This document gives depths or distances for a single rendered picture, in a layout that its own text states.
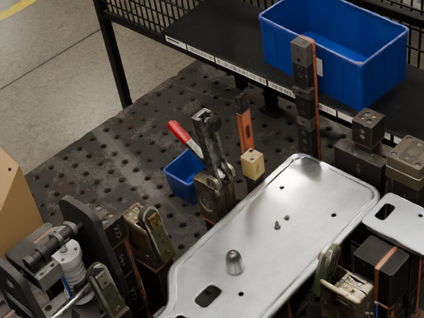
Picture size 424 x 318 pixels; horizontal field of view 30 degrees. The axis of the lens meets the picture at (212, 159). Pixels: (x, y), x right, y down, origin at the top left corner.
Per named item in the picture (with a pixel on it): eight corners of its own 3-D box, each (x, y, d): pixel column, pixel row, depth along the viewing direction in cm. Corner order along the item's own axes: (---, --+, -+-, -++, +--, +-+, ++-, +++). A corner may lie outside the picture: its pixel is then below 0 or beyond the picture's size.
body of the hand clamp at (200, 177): (234, 296, 181) (214, 190, 157) (212, 281, 185) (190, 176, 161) (251, 279, 184) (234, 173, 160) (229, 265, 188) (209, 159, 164)
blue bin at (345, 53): (361, 113, 171) (360, 65, 162) (261, 61, 189) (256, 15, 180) (409, 76, 178) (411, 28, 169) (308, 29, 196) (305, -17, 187)
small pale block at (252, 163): (267, 275, 184) (252, 163, 159) (256, 268, 186) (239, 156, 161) (277, 265, 186) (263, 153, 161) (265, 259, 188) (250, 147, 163)
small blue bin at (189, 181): (194, 210, 202) (188, 186, 196) (167, 194, 208) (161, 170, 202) (222, 185, 207) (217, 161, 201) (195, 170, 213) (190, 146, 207)
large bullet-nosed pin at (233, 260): (236, 282, 148) (233, 260, 144) (224, 275, 150) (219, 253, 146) (247, 272, 150) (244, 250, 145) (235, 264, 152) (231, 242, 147)
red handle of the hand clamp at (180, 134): (217, 183, 156) (163, 125, 158) (214, 187, 158) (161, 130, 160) (231, 170, 158) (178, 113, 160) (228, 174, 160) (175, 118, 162)
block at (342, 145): (378, 260, 183) (380, 168, 163) (336, 236, 190) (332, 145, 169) (386, 252, 185) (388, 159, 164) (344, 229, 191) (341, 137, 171)
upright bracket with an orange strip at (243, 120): (260, 260, 188) (238, 98, 154) (257, 257, 188) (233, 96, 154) (269, 252, 189) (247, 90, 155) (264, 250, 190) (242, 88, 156)
